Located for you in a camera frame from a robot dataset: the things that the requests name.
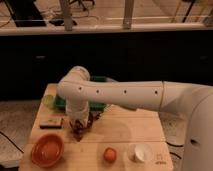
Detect white cup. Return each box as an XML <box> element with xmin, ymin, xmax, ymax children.
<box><xmin>131</xmin><ymin>143</ymin><xmax>154</xmax><ymax>163</ymax></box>

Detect orange fruit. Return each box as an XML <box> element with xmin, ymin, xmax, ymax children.
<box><xmin>103</xmin><ymin>147</ymin><xmax>117</xmax><ymax>163</ymax></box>

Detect black floor cable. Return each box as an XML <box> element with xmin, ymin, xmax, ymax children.
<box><xmin>0</xmin><ymin>130</ymin><xmax>25</xmax><ymax>155</ymax></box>

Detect orange bowl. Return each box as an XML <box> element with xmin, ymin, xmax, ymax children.
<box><xmin>31</xmin><ymin>134</ymin><xmax>64</xmax><ymax>168</ymax></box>

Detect dark red bowl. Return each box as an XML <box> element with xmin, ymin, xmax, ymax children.
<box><xmin>69</xmin><ymin>115</ymin><xmax>94</xmax><ymax>131</ymax></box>

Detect light green cup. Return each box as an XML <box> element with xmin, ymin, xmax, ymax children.
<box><xmin>42</xmin><ymin>95</ymin><xmax>54</xmax><ymax>108</ymax></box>

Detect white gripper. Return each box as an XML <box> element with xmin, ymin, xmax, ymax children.
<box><xmin>66</xmin><ymin>100</ymin><xmax>89</xmax><ymax>128</ymax></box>

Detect green plastic tray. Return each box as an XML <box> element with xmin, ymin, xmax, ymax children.
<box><xmin>54</xmin><ymin>76</ymin><xmax>106</xmax><ymax>111</ymax></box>

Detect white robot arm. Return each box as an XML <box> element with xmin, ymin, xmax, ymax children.
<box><xmin>57</xmin><ymin>66</ymin><xmax>213</xmax><ymax>171</ymax></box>

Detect dark purple grape bunch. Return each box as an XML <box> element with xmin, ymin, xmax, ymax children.
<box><xmin>72</xmin><ymin>120</ymin><xmax>88</xmax><ymax>141</ymax></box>

